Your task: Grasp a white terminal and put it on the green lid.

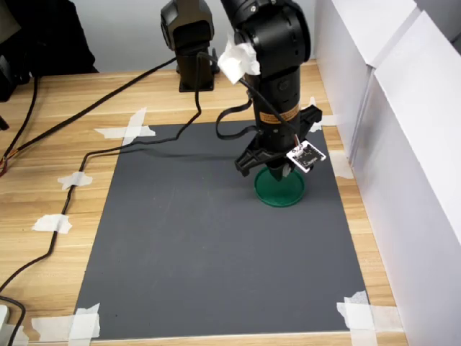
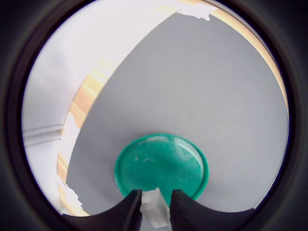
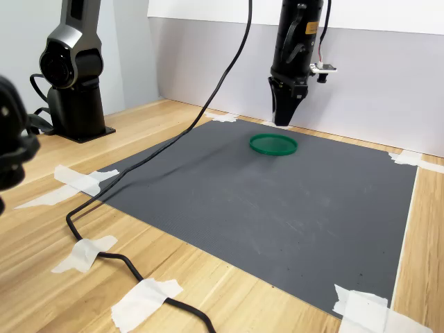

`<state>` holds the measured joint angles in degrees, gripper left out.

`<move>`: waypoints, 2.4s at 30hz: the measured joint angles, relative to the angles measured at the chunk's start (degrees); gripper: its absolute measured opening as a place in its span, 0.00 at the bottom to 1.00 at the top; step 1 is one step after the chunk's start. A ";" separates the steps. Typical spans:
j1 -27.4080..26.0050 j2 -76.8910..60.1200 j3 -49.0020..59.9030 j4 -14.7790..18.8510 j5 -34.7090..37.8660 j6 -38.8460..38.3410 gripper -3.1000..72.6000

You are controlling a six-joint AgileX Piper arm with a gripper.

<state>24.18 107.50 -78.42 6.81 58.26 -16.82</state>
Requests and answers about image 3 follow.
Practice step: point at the white tape piece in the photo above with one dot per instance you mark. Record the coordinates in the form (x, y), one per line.
(142, 301)
(364, 308)
(406, 159)
(83, 253)
(222, 117)
(83, 182)
(267, 124)

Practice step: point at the long white tape strip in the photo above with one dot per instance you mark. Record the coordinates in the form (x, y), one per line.
(406, 236)

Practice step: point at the round green lid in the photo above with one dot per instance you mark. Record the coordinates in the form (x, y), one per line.
(274, 147)

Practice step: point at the small white camera box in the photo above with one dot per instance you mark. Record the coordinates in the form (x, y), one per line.
(326, 67)

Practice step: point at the dark grey mat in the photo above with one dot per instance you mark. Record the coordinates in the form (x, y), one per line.
(225, 208)

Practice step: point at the blurry black object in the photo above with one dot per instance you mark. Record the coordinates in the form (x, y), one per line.
(14, 138)

